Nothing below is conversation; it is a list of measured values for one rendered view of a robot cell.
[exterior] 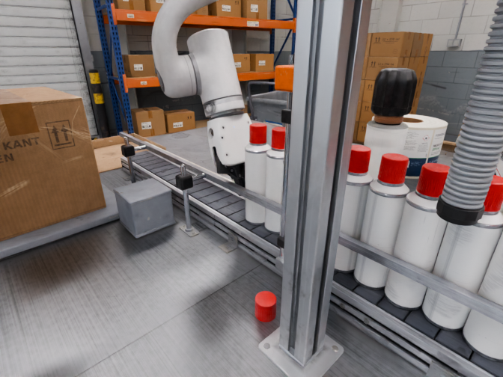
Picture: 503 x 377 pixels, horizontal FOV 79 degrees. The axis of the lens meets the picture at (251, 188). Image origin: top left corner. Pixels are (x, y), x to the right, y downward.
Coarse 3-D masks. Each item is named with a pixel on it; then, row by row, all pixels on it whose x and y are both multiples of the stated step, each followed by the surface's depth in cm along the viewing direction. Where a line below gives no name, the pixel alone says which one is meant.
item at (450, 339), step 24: (144, 168) 94; (168, 168) 93; (192, 192) 78; (216, 192) 78; (240, 216) 67; (360, 288) 46; (384, 288) 46; (408, 312) 42; (432, 336) 39; (456, 336) 39; (480, 360) 36
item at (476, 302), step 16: (144, 144) 89; (176, 160) 77; (208, 176) 67; (240, 192) 60; (272, 208) 54; (352, 240) 44; (368, 256) 42; (384, 256) 40; (400, 272) 39; (416, 272) 38; (432, 288) 37; (448, 288) 35; (464, 304) 34; (480, 304) 33; (496, 304) 33; (496, 320) 32
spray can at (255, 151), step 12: (252, 132) 56; (264, 132) 56; (252, 144) 57; (264, 144) 58; (252, 156) 57; (264, 156) 57; (252, 168) 58; (264, 168) 58; (252, 180) 59; (264, 180) 59; (264, 192) 60; (252, 204) 61; (252, 216) 62; (264, 216) 63
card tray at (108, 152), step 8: (120, 136) 134; (136, 136) 135; (96, 144) 128; (104, 144) 130; (112, 144) 133; (120, 144) 133; (136, 144) 133; (96, 152) 124; (104, 152) 124; (112, 152) 124; (120, 152) 124; (136, 152) 124; (96, 160) 114; (104, 160) 114; (112, 160) 114; (120, 160) 114; (104, 168) 106; (112, 168) 106
